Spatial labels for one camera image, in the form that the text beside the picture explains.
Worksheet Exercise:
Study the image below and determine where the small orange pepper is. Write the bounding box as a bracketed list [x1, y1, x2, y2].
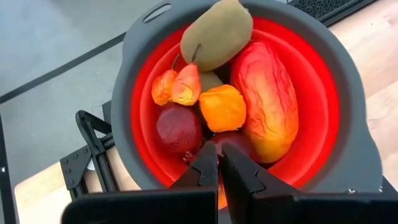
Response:
[151, 54, 181, 106]
[171, 43, 202, 106]
[217, 182, 229, 210]

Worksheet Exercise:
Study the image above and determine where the round orange mandarin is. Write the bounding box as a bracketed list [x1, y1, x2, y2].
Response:
[198, 84, 247, 134]

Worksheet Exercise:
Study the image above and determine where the red orange mango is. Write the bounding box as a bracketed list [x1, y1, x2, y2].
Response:
[230, 41, 299, 164]

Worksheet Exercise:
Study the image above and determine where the red collapsible colander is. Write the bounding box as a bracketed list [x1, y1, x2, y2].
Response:
[111, 0, 382, 195]

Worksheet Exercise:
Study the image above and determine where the black perforated panel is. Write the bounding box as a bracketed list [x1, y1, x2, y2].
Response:
[287, 0, 377, 27]

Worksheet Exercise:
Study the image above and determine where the brown kiwi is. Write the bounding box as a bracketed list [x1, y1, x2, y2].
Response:
[198, 70, 224, 93]
[180, 0, 254, 72]

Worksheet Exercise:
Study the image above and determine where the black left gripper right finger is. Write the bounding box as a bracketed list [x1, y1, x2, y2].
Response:
[221, 142, 398, 224]

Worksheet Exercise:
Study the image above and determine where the black aluminium table frame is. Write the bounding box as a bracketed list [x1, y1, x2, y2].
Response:
[59, 101, 121, 200]

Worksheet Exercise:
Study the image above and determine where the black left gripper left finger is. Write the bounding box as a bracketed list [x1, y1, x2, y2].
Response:
[61, 141, 219, 224]

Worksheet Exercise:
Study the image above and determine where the dark red round fruit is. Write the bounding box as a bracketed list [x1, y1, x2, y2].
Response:
[211, 130, 261, 163]
[155, 102, 203, 156]

